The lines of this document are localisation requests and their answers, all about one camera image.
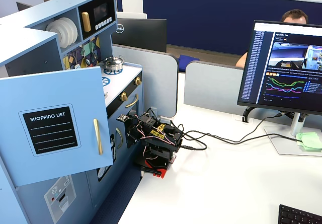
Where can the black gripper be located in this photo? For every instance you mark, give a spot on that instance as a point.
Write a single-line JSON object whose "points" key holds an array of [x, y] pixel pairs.
{"points": [[132, 136]]}

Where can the black robot arm red base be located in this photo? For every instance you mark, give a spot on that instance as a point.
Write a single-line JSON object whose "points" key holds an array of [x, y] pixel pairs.
{"points": [[161, 143]]}

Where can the steel toy pot with lid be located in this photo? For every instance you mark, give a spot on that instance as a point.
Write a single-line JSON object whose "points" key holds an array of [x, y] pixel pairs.
{"points": [[113, 63]]}

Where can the gold stove knob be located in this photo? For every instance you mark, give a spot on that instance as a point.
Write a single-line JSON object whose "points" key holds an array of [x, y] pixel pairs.
{"points": [[138, 81], [123, 96]]}

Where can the grey desk divider panel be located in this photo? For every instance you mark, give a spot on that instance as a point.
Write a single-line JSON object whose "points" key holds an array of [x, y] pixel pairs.
{"points": [[156, 83], [211, 88]]}

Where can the hanging toy spatula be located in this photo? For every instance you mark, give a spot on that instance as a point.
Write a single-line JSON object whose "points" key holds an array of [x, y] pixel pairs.
{"points": [[77, 65]]}

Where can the blue chair seat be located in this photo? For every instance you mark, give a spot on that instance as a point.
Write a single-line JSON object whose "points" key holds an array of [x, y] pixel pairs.
{"points": [[188, 59]]}

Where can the black Dell monitor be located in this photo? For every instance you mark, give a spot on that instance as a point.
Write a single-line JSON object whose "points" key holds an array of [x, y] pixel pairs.
{"points": [[143, 35]]}

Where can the white toy plate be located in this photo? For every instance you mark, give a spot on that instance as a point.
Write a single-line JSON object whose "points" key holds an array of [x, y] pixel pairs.
{"points": [[75, 31], [54, 31]]}

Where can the blue shopping list cabinet door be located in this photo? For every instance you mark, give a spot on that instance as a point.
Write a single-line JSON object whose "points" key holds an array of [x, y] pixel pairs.
{"points": [[15, 133]]}

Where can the white stacked plates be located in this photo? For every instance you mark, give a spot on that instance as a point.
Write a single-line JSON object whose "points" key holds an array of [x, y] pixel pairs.
{"points": [[68, 32]]}

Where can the black toy microwave door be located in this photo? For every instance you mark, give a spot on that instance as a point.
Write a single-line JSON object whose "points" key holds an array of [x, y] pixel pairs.
{"points": [[112, 7]]}

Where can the blue toy kitchen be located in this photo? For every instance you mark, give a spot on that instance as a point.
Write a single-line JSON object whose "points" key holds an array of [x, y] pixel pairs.
{"points": [[37, 12]]}

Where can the silver monitor stand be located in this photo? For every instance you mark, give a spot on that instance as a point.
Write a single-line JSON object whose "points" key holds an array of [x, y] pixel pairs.
{"points": [[296, 125]]}

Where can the computer monitor with graphs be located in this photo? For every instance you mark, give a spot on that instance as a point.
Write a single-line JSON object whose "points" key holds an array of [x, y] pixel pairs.
{"points": [[284, 68]]}

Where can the green sticky notes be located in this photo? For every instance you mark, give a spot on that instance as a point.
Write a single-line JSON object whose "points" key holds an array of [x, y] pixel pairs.
{"points": [[310, 141]]}

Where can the black keyboard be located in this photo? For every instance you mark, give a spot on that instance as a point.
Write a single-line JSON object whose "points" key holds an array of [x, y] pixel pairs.
{"points": [[296, 216]]}

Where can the person behind monitor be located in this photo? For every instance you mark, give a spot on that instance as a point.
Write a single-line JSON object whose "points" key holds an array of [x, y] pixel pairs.
{"points": [[294, 16]]}

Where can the small wrist camera board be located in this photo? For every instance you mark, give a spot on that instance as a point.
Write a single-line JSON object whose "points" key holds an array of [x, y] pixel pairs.
{"points": [[122, 118]]}

